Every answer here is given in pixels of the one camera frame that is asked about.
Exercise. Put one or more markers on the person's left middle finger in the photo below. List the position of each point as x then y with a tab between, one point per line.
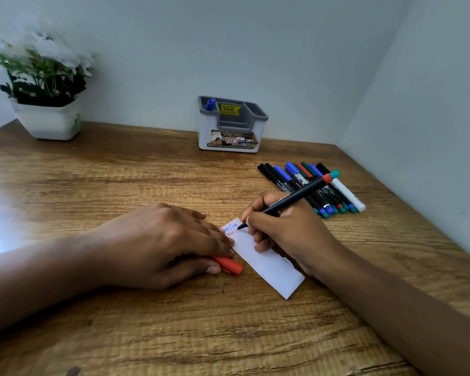
215	230

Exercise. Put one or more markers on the person's left forearm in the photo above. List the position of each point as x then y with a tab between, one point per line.
35	278

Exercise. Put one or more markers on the black marker with red end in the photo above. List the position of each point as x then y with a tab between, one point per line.
297	195

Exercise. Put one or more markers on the red marker cap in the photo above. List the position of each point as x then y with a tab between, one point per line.
231	266

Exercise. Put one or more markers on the person's left thumb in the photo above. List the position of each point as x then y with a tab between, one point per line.
192	270

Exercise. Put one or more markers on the white marker with black cap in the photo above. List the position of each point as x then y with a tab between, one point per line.
350	196

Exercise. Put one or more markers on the white flower plant in pot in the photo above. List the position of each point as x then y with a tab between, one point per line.
49	113

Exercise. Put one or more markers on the person's right forearm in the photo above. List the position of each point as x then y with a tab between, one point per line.
407	317

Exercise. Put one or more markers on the person's left hand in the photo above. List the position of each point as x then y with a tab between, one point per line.
149	246

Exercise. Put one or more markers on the person's right hand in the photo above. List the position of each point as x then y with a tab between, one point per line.
297	234

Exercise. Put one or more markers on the white paper slip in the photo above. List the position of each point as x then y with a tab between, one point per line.
270	267

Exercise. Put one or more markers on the pile of coloured markers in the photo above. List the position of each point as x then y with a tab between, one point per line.
282	174

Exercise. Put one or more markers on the grey and white desk organizer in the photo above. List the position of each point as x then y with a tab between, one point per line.
231	131

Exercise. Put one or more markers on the blue capped marker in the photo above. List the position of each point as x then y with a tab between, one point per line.
210	104

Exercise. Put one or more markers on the person's right thumb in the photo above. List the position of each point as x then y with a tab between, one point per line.
262	221

